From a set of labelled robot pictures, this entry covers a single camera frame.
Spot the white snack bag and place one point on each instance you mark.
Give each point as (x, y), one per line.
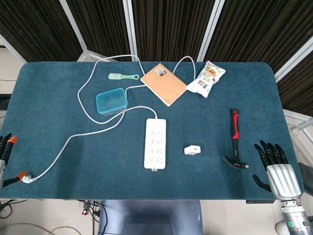
(205, 80)

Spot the red black claw hammer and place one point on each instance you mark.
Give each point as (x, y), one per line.
(236, 127)

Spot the white power strip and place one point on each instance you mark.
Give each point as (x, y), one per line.
(155, 144)

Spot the brown spiral notebook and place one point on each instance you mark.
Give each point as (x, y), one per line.
(163, 84)

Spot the white shoe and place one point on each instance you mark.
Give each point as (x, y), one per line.
(278, 228)

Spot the red button device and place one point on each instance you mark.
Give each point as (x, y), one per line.
(85, 211)

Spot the white charger block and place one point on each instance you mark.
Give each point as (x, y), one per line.
(192, 150)

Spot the white aluminium frame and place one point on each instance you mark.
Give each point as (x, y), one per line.
(297, 115)

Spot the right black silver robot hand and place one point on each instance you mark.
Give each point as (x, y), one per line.
(281, 178)

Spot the green white brush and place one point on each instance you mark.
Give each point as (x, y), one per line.
(113, 76)

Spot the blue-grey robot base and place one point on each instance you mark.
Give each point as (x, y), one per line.
(146, 215)

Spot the clear container teal lid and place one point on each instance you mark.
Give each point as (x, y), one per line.
(111, 100)

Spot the dark slatted partition panel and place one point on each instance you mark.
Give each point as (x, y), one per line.
(102, 24)
(298, 85)
(168, 24)
(36, 29)
(256, 29)

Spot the teal table mat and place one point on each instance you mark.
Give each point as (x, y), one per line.
(97, 159)

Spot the left black orange-tipped robot hand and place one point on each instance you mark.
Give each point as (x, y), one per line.
(7, 147)

